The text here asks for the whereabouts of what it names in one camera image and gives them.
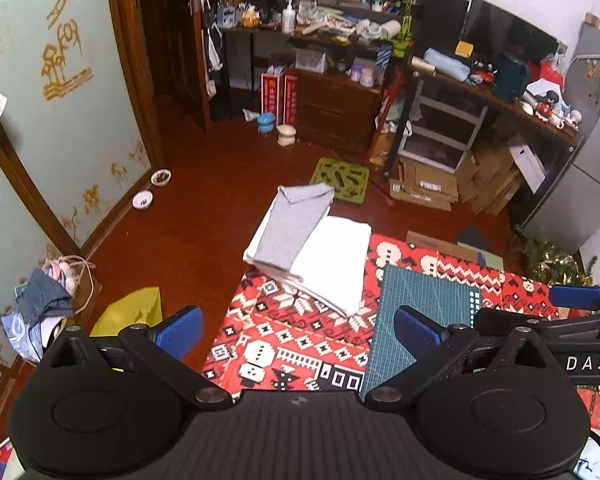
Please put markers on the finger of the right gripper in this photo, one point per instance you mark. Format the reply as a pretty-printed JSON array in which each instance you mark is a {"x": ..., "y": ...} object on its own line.
[
  {"x": 586, "y": 298},
  {"x": 499, "y": 324}
]

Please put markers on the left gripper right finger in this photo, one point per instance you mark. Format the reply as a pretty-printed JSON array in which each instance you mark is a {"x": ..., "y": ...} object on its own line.
[{"x": 439, "y": 352}]

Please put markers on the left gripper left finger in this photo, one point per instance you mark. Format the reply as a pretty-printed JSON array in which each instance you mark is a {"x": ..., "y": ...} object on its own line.
[{"x": 159, "y": 350}]

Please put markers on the grey polo shirt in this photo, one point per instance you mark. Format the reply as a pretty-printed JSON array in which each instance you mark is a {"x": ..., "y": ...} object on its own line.
[{"x": 301, "y": 208}]

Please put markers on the pile of clothes floor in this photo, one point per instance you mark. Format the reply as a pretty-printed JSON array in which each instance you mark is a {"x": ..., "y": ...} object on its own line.
[{"x": 55, "y": 295}]

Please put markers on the green cutting mat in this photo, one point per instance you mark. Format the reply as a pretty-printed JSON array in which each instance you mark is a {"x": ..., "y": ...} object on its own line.
[{"x": 444, "y": 301}]

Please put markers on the yellow bag on floor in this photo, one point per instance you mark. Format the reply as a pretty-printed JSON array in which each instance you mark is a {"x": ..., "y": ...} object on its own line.
[{"x": 140, "y": 307}]

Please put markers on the flat cardboard box mianshu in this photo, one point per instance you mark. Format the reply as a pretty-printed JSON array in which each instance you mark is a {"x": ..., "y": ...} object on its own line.
[{"x": 461, "y": 251}]

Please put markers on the christmas garland with lights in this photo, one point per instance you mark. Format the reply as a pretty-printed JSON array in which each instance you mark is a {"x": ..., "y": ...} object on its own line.
[{"x": 549, "y": 264}]

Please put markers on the silver refrigerator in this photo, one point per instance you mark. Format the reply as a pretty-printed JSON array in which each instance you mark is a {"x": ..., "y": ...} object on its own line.
[{"x": 568, "y": 212}]

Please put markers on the red patterned christmas tablecloth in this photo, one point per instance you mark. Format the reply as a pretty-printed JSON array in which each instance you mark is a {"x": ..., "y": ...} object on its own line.
[{"x": 275, "y": 336}]

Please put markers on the folded cream towel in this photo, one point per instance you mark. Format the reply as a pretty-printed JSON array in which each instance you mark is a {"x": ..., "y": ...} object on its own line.
[{"x": 285, "y": 248}]

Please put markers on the folded white towel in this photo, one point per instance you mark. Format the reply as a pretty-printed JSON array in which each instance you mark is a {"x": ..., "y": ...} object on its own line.
[{"x": 330, "y": 265}]

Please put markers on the leaning cardboard sheets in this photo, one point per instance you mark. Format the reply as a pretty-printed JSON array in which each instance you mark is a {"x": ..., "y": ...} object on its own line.
[{"x": 488, "y": 178}]

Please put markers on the white box on cardboard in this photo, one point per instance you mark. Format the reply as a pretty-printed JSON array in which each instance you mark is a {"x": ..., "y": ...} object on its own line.
[{"x": 528, "y": 164}]

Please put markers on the white pet bowl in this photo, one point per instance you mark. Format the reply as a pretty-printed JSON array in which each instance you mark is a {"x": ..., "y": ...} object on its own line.
[
  {"x": 161, "y": 178},
  {"x": 142, "y": 200}
]

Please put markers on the green plastic crate lid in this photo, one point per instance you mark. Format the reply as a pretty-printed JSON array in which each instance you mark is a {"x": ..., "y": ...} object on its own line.
[{"x": 349, "y": 181}]

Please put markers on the white drawer shelf unit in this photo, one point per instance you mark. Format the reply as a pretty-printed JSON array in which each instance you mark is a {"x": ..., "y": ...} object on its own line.
[{"x": 442, "y": 125}]

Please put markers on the dark wooden drawer cabinet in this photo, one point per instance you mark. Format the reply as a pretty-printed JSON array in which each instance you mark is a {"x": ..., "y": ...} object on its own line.
[{"x": 335, "y": 112}]

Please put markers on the red boxed packages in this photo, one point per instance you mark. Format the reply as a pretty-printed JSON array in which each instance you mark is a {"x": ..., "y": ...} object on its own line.
[{"x": 278, "y": 94}]

